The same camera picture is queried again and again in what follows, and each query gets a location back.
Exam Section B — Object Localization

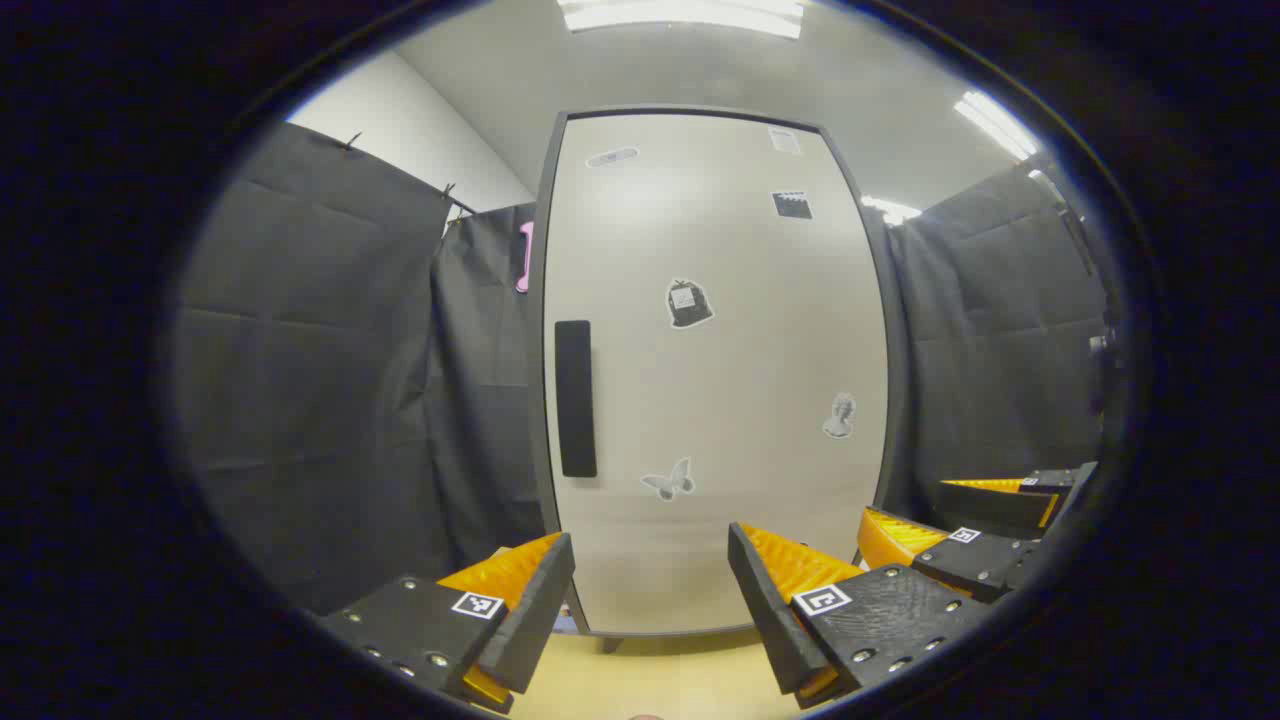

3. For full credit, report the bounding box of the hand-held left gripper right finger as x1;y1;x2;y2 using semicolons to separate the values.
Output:
727;521;996;711

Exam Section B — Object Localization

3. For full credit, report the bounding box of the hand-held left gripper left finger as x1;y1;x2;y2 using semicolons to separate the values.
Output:
318;532;577;715

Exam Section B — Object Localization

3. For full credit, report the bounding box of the grey cabinet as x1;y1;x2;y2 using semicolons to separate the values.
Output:
526;104;909;653

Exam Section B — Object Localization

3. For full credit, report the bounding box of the dark metal stand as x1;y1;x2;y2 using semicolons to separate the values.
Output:
1030;168;1116;411

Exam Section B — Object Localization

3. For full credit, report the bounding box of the black backdrop cloth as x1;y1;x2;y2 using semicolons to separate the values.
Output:
172;120;1116;617

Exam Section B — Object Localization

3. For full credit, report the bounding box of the ceiling light panel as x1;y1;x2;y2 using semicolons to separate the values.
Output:
556;0;807;41
861;194;923;227
953;89;1043;163

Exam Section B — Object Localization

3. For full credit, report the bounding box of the black door handle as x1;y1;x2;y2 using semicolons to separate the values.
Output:
554;320;599;479

